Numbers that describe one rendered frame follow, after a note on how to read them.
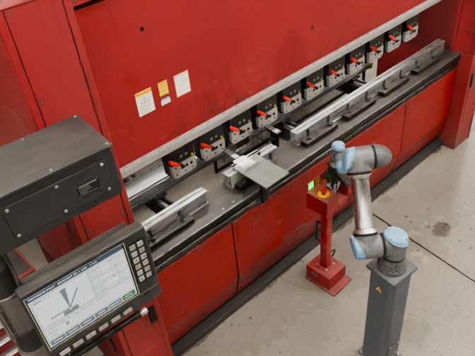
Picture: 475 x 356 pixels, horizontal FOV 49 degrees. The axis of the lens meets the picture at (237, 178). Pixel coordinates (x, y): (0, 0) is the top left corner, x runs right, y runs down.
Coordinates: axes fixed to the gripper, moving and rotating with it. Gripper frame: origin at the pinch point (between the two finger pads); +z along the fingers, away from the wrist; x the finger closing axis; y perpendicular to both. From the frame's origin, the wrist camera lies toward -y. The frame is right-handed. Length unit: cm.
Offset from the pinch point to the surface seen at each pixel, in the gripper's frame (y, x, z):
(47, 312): -12, 176, -75
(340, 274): -14, 2, 66
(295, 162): 26.1, 6.6, -11.1
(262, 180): 20, 42, -24
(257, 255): 22, 45, 39
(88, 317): -14, 165, -63
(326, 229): -2.2, 7.8, 25.8
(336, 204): -6.1, 6.8, 1.8
